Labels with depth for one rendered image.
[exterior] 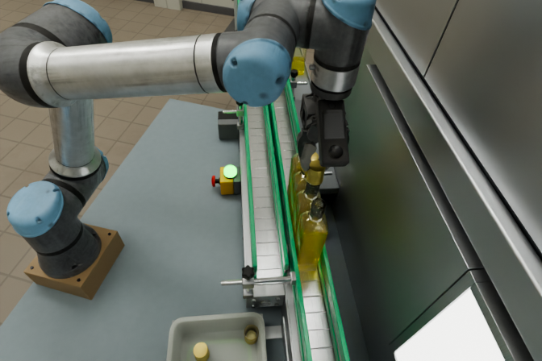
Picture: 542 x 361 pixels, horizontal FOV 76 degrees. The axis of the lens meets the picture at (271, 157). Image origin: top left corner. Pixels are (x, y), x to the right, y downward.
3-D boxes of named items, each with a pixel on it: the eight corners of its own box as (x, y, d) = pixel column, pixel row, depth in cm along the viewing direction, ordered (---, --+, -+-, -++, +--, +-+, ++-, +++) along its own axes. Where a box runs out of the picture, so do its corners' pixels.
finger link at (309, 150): (302, 154, 76) (315, 122, 70) (307, 174, 72) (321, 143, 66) (289, 153, 76) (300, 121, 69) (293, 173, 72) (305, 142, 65)
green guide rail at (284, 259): (286, 278, 86) (289, 264, 81) (282, 279, 86) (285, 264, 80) (251, -8, 204) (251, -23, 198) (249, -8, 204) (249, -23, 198)
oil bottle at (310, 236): (316, 271, 89) (331, 226, 73) (294, 272, 88) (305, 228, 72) (312, 251, 93) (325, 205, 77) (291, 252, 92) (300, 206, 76)
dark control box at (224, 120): (239, 139, 138) (239, 123, 132) (218, 140, 138) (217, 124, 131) (238, 126, 144) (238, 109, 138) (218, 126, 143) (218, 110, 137)
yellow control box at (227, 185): (241, 195, 120) (240, 181, 114) (219, 196, 119) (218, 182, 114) (240, 179, 125) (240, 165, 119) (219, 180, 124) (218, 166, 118)
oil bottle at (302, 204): (312, 250, 93) (325, 204, 77) (291, 251, 92) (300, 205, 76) (308, 231, 96) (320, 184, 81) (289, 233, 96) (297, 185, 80)
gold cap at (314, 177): (324, 184, 73) (327, 172, 70) (307, 185, 73) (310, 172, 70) (321, 172, 76) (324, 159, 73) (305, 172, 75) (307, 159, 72)
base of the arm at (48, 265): (28, 273, 90) (8, 254, 83) (63, 225, 100) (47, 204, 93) (81, 284, 88) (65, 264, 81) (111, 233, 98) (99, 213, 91)
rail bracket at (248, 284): (293, 296, 84) (298, 274, 74) (223, 301, 82) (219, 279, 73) (291, 284, 86) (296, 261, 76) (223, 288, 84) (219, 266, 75)
